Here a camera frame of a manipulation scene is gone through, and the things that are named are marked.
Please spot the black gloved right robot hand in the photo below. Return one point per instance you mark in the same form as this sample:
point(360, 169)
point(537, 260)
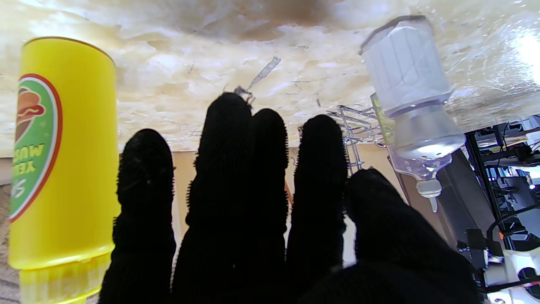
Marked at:
point(236, 211)

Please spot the clear olive oil bottle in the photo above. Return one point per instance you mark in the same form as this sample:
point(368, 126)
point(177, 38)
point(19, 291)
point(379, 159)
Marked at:
point(427, 188)

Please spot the white shaker with silver cap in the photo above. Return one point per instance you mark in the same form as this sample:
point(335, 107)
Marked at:
point(409, 76)

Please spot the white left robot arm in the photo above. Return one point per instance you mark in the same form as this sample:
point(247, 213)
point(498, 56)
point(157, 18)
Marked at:
point(512, 266)

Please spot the clear tape strip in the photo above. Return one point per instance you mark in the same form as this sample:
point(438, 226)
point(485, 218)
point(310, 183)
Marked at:
point(263, 74)

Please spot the yellow mustard squeeze bottle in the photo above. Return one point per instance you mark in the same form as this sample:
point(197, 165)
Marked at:
point(80, 169)

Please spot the dark flat television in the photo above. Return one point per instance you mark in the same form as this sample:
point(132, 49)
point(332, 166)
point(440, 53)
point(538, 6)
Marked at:
point(462, 198)

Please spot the black equipment shelf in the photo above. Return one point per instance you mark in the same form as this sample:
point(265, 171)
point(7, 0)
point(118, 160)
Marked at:
point(506, 143)

